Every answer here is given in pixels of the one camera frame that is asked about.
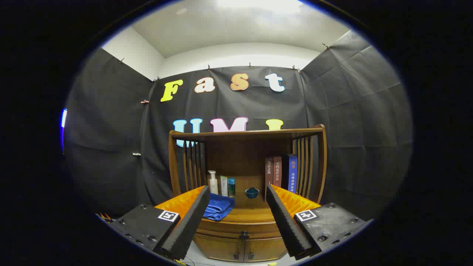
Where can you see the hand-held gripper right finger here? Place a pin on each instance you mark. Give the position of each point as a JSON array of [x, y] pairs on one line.
[[288, 225]]

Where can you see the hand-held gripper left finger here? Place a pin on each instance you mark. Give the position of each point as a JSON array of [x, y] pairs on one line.
[[184, 229]]

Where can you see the wooden drawer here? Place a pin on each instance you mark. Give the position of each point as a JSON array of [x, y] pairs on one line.
[[236, 227]]

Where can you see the wooden cabinet door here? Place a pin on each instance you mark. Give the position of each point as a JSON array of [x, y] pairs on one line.
[[264, 249], [221, 247]]

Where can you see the wooden countertop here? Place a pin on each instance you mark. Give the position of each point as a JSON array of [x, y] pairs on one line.
[[251, 210]]

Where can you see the wooden cabinet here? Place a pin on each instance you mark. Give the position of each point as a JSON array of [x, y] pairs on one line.
[[240, 155]]

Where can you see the folded blue towel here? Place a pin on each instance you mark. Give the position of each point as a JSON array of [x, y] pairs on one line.
[[220, 207]]

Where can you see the blue lidded teacup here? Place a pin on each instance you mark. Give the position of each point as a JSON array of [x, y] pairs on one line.
[[252, 193]]

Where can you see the blue book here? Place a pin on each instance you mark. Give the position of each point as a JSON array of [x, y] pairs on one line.
[[292, 173]]

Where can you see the reddish brown book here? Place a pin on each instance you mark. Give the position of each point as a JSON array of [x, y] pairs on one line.
[[277, 173]]

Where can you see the white pump bottle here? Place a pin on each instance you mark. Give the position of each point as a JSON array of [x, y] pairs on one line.
[[213, 184]]

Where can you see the white green tube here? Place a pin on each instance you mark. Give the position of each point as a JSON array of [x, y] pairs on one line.
[[224, 186]]

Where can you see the teal capped bottle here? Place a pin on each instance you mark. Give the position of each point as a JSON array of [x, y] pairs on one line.
[[231, 188]]

